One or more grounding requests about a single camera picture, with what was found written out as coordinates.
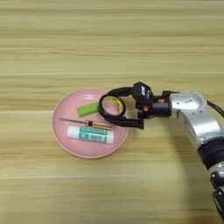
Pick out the white green glue stick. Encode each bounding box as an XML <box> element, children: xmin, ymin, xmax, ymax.
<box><xmin>66</xmin><ymin>125</ymin><xmax>115</xmax><ymax>145</ymax></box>

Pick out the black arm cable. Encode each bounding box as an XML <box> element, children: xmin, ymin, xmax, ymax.
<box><xmin>206</xmin><ymin>100</ymin><xmax>224</xmax><ymax>119</ymax></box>

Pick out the green eraser block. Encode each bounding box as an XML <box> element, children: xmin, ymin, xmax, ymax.
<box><xmin>76</xmin><ymin>101</ymin><xmax>101</xmax><ymax>118</ymax></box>

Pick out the black tape roll yellow core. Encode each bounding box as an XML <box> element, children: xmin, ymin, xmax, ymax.
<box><xmin>98</xmin><ymin>94</ymin><xmax>127</xmax><ymax>120</ymax></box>

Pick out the pink round plate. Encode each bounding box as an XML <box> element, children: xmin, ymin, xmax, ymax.
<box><xmin>52</xmin><ymin>87</ymin><xmax>130</xmax><ymax>159</ymax></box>

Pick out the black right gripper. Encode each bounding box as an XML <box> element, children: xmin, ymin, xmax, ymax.
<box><xmin>103</xmin><ymin>86</ymin><xmax>173</xmax><ymax>130</ymax></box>

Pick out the small black box white label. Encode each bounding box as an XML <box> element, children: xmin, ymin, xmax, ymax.
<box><xmin>131</xmin><ymin>81</ymin><xmax>154</xmax><ymax>104</ymax></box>

